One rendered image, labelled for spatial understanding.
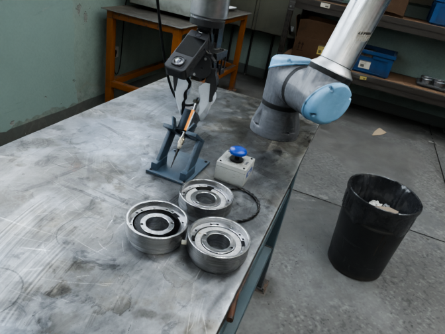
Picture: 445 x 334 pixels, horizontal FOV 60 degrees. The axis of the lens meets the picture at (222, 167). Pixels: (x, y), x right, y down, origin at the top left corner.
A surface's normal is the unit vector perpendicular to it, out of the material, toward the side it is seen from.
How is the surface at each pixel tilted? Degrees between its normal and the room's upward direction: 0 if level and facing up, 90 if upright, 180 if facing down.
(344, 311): 0
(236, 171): 90
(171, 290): 0
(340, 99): 97
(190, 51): 31
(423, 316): 0
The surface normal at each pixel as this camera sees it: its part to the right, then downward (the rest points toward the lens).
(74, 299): 0.17, -0.86
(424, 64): -0.36, 0.40
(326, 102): 0.38, 0.61
